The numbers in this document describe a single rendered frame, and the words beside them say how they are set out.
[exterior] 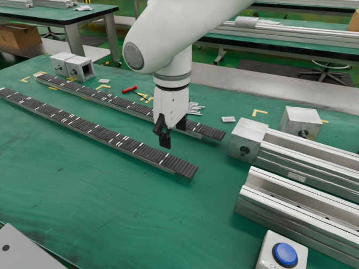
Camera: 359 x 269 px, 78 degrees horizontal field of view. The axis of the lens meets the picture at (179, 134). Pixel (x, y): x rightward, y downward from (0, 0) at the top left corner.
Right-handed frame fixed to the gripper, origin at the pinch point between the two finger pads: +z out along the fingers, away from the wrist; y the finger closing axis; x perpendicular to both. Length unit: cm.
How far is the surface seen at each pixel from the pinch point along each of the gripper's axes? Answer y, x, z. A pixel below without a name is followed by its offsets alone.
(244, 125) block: -19.6, 14.7, 4.6
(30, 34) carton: -158, -341, 56
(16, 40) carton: -136, -340, 59
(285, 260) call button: 15.0, 32.8, 6.6
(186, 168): 0.2, 4.2, 11.0
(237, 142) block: -13.8, 14.6, 7.4
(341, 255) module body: 5.6, 44.0, 11.7
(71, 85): -19, -68, 11
